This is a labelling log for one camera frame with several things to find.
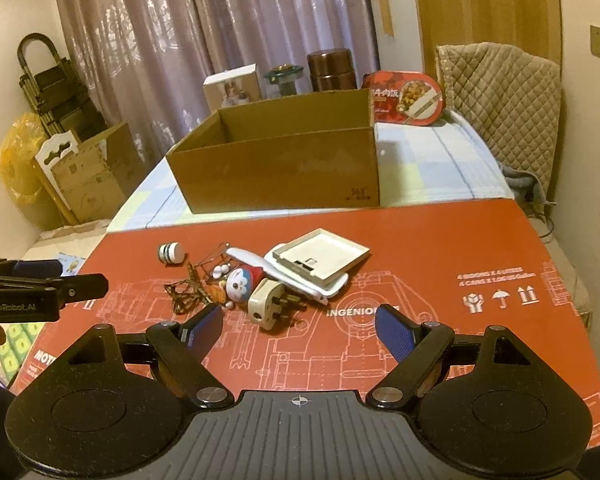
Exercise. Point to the red instant rice meal box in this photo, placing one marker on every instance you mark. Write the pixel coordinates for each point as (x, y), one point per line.
(405, 98)

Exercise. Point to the wooden door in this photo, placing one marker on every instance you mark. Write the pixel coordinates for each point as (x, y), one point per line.
(535, 26)

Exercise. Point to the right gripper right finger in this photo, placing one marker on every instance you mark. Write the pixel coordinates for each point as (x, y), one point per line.
(418, 350)

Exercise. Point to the white earbuds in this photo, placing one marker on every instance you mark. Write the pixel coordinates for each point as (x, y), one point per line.
(221, 271)

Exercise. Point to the mauve curtain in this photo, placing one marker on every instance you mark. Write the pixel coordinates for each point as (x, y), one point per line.
(145, 61)

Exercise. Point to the flattened cardboard boxes stack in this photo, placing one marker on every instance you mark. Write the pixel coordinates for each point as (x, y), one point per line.
(90, 180)

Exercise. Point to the brown cardboard box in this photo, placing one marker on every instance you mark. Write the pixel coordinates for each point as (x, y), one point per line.
(312, 151)

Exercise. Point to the long white remote control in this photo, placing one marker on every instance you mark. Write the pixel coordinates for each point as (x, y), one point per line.
(247, 257)

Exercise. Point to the wall power socket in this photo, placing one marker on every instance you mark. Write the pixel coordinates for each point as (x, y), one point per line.
(595, 40)

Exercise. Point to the yellow plastic bag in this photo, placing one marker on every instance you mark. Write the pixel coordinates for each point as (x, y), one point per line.
(22, 142)

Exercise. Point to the Doraemon toy figure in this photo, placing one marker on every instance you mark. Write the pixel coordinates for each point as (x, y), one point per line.
(241, 283)

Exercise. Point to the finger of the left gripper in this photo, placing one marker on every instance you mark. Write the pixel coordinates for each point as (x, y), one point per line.
(79, 288)
(48, 268)

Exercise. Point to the brown metal thermos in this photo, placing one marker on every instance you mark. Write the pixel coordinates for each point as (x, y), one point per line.
(332, 69)

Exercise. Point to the folded black hand trolley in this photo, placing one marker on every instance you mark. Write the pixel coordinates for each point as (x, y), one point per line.
(58, 95)

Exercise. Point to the white UK power plug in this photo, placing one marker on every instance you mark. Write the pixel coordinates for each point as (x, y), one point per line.
(268, 302)

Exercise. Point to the beige quilted chair cover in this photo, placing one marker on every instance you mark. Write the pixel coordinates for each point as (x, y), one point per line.
(510, 97)

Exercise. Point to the white product box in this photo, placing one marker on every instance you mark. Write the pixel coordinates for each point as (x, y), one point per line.
(233, 87)

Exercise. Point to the metal wire rack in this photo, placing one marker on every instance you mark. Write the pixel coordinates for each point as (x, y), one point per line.
(211, 259)

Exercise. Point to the glass jar green lid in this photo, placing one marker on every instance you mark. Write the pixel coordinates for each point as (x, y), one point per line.
(282, 80)

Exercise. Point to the white square plastic tray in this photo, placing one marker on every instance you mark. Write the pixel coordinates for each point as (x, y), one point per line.
(320, 256)

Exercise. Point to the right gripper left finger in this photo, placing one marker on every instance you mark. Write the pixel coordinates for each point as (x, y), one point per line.
(180, 350)

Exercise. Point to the grey cloth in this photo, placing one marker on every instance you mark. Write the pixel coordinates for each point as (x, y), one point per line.
(527, 188)

